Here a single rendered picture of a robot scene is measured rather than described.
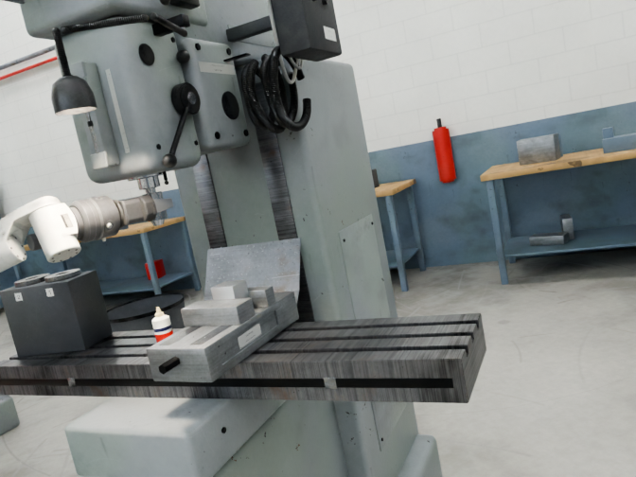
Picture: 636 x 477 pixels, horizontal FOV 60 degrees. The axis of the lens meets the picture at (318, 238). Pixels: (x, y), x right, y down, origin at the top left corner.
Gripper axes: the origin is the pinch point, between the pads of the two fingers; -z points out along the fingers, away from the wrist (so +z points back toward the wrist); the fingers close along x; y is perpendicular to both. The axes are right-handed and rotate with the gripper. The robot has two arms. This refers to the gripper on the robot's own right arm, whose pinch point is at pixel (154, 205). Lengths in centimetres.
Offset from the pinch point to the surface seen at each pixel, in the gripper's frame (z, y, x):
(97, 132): 11.7, -17.1, -5.4
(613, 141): -374, 25, 6
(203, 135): -12.8, -13.6, -6.7
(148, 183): 1.4, -5.3, -2.0
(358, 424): -43, 74, -9
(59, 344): 15, 31, 36
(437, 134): -378, -3, 148
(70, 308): 12.4, 22.0, 30.2
